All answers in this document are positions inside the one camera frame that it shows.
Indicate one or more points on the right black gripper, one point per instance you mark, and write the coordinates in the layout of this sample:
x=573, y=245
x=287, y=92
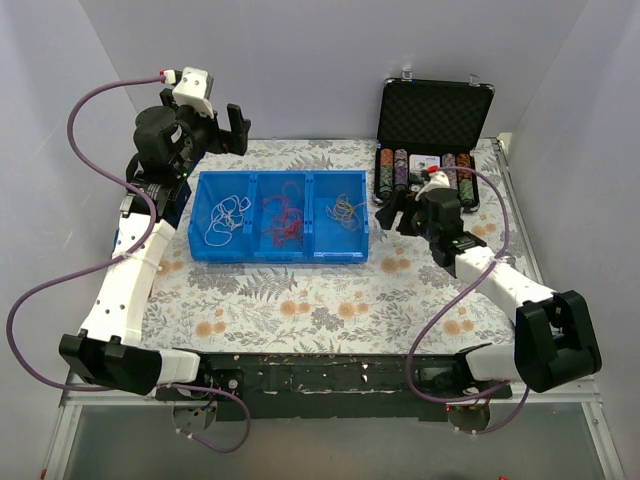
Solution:
x=406, y=220

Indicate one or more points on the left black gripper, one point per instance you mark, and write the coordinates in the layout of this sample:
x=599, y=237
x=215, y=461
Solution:
x=215, y=133

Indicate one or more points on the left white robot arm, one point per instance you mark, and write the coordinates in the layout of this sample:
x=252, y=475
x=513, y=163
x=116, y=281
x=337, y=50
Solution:
x=170, y=140

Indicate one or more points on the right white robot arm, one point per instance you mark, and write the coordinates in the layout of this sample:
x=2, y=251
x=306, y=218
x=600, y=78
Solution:
x=554, y=341

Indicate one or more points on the blue three-compartment bin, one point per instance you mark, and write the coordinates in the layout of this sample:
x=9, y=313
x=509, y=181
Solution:
x=280, y=217

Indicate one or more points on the black poker chip case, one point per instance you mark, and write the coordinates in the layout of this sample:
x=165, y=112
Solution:
x=419, y=119

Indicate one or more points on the black base beam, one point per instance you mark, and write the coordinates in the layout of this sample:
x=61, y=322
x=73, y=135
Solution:
x=327, y=385

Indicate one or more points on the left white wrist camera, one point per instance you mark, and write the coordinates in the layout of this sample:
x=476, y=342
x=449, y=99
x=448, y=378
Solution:
x=194, y=89

